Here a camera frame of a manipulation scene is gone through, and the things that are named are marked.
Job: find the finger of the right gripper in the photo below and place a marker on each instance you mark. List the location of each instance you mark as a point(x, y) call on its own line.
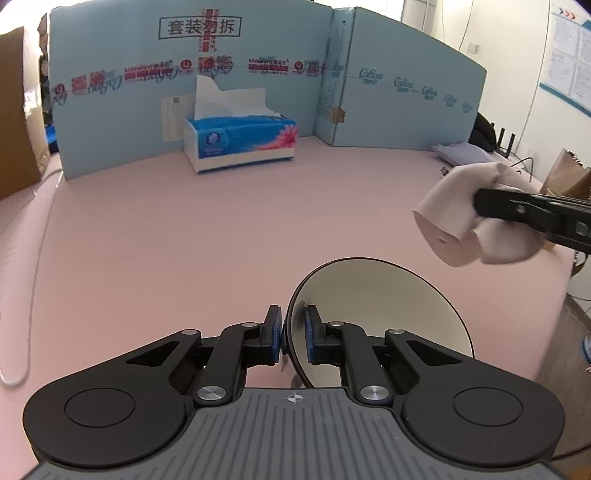
point(562, 220)

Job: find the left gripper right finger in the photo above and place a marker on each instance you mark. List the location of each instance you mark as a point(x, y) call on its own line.
point(347, 347)

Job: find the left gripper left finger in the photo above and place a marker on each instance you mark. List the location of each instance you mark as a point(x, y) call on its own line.
point(223, 361)

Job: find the white bowl black rim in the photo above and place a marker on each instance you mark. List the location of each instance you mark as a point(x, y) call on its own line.
point(376, 295)

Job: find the beige cleaning cloth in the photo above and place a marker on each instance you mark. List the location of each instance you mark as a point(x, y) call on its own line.
point(458, 235)

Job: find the brown leather handbag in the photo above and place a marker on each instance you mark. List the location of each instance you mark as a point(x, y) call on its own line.
point(568, 177)

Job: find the black bag behind panel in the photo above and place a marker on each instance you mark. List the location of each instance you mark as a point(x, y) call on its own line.
point(483, 134)

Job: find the lavender pillow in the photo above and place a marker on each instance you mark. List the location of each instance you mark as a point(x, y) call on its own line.
point(461, 154)

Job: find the blue tissue box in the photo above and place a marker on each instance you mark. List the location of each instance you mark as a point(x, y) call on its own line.
point(235, 128)

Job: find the right blue cardboard panel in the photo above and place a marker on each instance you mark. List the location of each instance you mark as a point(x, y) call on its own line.
point(388, 85)

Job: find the blue cardboard panel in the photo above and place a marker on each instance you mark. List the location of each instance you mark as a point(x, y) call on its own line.
point(388, 85)
point(123, 73)

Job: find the brown cardboard box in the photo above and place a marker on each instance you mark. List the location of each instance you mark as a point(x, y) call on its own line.
point(24, 148)

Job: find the left blue cardboard panel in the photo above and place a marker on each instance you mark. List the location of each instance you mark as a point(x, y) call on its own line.
point(123, 73)

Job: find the wall notice board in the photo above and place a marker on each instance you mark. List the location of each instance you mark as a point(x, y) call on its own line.
point(566, 67)

